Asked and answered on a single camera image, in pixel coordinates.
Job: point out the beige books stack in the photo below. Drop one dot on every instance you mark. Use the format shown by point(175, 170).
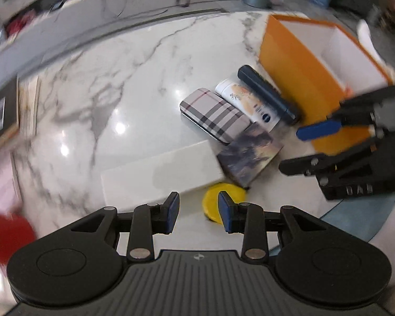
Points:
point(29, 92)

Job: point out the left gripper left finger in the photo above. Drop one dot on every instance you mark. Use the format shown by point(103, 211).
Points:
point(149, 220)

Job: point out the dark illustrated card box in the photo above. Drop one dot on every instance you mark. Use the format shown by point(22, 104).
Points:
point(247, 156)

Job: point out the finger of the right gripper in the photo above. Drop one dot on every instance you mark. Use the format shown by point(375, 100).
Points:
point(306, 165)
point(318, 130)

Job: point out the white floral bottle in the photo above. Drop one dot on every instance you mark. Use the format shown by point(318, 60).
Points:
point(240, 96)

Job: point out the pink flat case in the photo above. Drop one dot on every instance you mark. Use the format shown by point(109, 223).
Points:
point(9, 189)

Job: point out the dark blue cylinder can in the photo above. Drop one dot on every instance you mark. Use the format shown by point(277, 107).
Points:
point(289, 113)

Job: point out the white long box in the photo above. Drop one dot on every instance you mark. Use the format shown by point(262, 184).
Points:
point(152, 179)

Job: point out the white sock foot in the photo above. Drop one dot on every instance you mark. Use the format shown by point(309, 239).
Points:
point(365, 40)

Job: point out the orange white storage box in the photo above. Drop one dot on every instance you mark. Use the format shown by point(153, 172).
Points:
point(317, 64)

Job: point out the red cup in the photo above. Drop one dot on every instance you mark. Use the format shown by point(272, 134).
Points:
point(15, 232)

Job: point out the plaid glasses case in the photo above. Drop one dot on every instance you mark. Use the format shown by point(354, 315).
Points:
point(214, 115)

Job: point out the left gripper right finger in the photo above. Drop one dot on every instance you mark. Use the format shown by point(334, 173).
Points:
point(247, 219)

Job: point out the marble tv console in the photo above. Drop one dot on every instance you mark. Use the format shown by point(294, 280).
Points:
point(76, 17)

